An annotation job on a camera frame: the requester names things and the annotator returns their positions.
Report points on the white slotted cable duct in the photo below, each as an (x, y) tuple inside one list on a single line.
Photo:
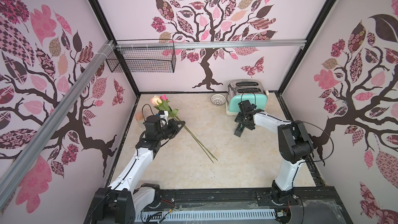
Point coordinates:
[(205, 216)]

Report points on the mint green toaster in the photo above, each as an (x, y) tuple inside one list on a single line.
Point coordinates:
[(241, 90)]

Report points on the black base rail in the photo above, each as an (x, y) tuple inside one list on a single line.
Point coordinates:
[(308, 205)]

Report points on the left aluminium frame rail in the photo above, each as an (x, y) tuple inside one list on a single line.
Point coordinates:
[(19, 168)]

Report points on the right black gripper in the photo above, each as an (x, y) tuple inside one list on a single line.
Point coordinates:
[(243, 119)]

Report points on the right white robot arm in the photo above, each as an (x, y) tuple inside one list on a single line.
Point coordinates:
[(294, 144)]

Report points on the aluminium frame rail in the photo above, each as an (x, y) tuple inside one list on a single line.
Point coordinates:
[(19, 168), (211, 44)]

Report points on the black wire basket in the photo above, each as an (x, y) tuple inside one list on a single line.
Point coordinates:
[(143, 56)]

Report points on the patterned white bowl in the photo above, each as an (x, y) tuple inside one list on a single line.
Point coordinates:
[(218, 99)]

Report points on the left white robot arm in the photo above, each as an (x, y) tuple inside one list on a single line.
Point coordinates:
[(123, 199)]

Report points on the rear aluminium frame rail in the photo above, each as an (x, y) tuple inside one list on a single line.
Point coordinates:
[(211, 44)]

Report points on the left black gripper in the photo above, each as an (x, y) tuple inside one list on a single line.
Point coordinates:
[(173, 123)]

